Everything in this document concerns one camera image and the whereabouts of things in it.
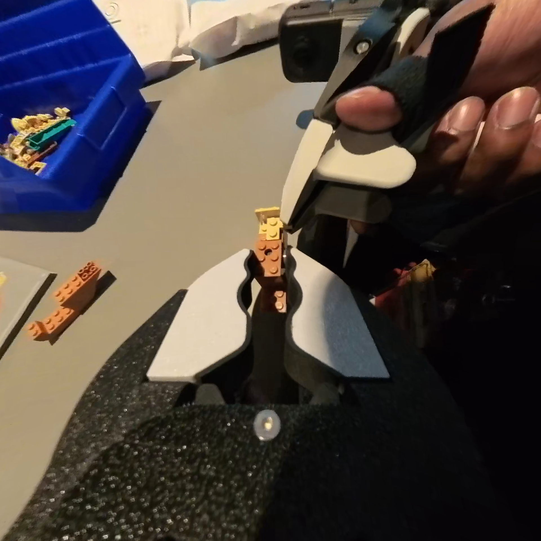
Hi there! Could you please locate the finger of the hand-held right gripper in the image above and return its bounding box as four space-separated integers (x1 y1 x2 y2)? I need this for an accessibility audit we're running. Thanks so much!
280 119 418 226
295 183 392 228

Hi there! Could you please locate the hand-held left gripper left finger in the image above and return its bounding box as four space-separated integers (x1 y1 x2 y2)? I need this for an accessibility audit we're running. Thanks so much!
146 247 255 384

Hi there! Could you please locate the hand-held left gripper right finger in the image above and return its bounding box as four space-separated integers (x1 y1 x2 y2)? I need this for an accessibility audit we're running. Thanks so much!
283 247 390 380

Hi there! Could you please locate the tan studded brick plate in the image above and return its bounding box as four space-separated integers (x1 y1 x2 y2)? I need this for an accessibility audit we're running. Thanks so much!
255 206 284 242

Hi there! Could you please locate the brown brick assembly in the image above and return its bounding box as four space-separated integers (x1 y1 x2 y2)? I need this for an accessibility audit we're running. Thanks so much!
252 238 291 314

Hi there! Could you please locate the grey desk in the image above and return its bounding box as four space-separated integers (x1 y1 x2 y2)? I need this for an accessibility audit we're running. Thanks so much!
0 38 381 480

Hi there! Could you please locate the person's right hand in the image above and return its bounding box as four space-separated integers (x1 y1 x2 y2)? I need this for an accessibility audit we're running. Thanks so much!
336 0 541 196

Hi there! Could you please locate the white paper sheet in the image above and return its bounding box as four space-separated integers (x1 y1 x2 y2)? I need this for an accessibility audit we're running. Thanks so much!
92 0 298 82

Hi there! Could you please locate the orange brick assembly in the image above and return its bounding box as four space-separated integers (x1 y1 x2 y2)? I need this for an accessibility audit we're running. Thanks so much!
26 261 103 344

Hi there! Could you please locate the blue plastic bin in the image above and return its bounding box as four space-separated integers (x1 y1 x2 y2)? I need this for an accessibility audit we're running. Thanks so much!
0 0 154 232

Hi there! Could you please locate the green long brick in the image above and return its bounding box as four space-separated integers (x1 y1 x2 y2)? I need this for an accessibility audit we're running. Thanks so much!
29 118 77 149

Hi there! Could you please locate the pile of small bricks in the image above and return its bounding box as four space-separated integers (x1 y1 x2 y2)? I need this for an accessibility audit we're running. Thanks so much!
0 107 77 175

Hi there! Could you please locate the grey base plate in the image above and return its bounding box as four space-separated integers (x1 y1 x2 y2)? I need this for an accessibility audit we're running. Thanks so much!
0 257 58 358

